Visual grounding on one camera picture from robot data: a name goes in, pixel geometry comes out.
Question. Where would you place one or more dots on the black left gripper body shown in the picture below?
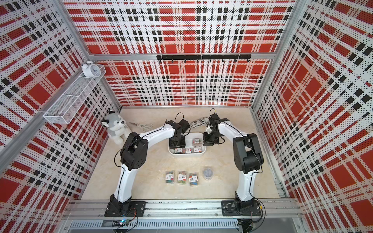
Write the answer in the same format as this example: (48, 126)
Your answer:
(177, 142)

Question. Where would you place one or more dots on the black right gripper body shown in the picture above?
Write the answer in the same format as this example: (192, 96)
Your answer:
(211, 138)

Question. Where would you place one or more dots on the white plastic storage box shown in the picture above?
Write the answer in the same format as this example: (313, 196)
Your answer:
(189, 144)

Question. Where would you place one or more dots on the round clear paper clip box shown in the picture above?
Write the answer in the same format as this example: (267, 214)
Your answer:
(208, 173)

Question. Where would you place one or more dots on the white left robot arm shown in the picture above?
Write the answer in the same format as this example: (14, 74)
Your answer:
(133, 156)

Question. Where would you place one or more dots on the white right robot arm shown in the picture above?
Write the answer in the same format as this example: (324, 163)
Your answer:
(248, 159)

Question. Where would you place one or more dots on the newspaper print pouch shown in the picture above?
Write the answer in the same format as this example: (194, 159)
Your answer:
(199, 122)

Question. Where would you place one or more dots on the grey white husky plush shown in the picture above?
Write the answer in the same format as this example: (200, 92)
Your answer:
(117, 127)

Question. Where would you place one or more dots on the white alarm clock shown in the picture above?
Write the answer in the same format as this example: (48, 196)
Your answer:
(91, 70)

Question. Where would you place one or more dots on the white handled scissors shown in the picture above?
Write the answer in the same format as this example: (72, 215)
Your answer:
(146, 127)

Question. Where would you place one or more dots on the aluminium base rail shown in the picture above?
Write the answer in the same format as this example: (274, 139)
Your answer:
(178, 209)

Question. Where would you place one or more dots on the black wall hook rail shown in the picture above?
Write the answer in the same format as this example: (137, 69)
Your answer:
(204, 57)

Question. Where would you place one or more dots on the white wire mesh shelf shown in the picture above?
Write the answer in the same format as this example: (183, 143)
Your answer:
(64, 109)

